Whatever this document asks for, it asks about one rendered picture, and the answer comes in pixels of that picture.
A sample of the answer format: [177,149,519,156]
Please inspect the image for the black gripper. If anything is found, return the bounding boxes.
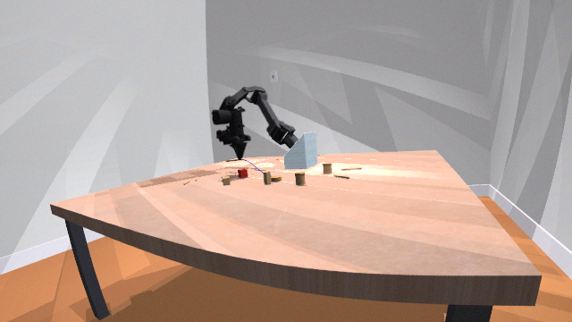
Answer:
[223,123,250,160]

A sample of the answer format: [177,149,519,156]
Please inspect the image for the red block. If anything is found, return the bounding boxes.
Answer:
[238,169,248,179]

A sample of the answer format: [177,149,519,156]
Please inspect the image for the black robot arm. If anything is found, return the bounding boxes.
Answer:
[211,86,298,149]

